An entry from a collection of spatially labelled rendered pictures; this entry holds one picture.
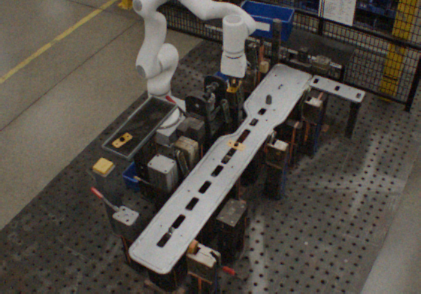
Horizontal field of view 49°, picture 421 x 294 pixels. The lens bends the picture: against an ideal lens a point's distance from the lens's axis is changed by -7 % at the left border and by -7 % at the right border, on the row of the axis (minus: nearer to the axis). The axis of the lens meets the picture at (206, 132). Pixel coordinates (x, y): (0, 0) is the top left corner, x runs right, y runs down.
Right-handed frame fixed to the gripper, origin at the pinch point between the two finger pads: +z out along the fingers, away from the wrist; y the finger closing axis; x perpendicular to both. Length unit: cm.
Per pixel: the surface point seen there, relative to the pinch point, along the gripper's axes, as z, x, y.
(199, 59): 60, 82, -54
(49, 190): 56, -48, -83
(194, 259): 20, -74, 12
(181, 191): 26, -43, -7
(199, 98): 8.5, -5.8, -13.9
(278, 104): 28.2, 23.3, 14.5
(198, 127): 19.5, -12.6, -11.9
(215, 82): 10.8, 9.1, -12.5
